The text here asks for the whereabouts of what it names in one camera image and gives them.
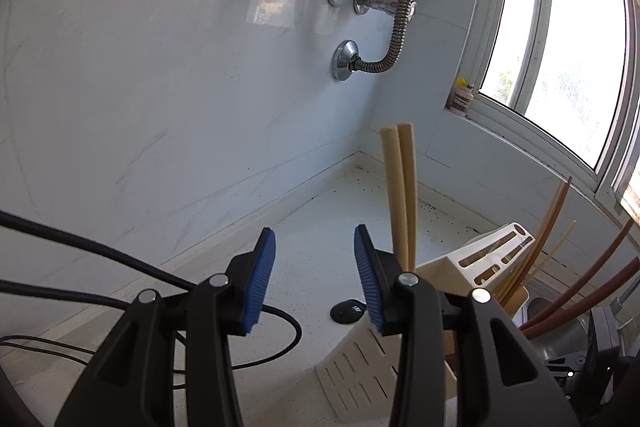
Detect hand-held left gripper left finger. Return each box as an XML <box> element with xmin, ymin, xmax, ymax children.
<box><xmin>54</xmin><ymin>227</ymin><xmax>277</xmax><ymax>427</ymax></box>

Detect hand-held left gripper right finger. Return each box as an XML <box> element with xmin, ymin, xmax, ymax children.
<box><xmin>353</xmin><ymin>223</ymin><xmax>581</xmax><ymax>427</ymax></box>

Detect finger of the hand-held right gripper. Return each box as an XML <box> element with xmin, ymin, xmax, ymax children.
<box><xmin>544</xmin><ymin>353</ymin><xmax>588</xmax><ymax>380</ymax></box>

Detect red-brown wooden chopstick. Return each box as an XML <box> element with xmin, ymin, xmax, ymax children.
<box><xmin>522</xmin><ymin>257</ymin><xmax>640</xmax><ymax>340</ymax></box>
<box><xmin>492</xmin><ymin>177</ymin><xmax>573</xmax><ymax>308</ymax></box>
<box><xmin>492</xmin><ymin>187</ymin><xmax>568</xmax><ymax>308</ymax></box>
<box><xmin>520</xmin><ymin>217</ymin><xmax>638</xmax><ymax>330</ymax></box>

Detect cream plastic utensil holder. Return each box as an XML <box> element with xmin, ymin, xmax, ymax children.
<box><xmin>316</xmin><ymin>222</ymin><xmax>538</xmax><ymax>423</ymax></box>

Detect black spoon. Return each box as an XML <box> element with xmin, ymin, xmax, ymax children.
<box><xmin>330</xmin><ymin>299</ymin><xmax>367</xmax><ymax>324</ymax></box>

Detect small white bottle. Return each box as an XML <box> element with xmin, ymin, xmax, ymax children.
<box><xmin>447</xmin><ymin>77</ymin><xmax>476</xmax><ymax>115</ymax></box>

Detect white window frame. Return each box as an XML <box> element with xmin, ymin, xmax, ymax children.
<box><xmin>445</xmin><ymin>0</ymin><xmax>640</xmax><ymax>228</ymax></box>

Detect chrome wall flange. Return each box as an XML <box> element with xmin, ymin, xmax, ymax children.
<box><xmin>331</xmin><ymin>39</ymin><xmax>361</xmax><ymax>82</ymax></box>

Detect corrugated metal hose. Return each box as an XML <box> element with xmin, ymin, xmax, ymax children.
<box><xmin>350</xmin><ymin>0</ymin><xmax>426</xmax><ymax>75</ymax></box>

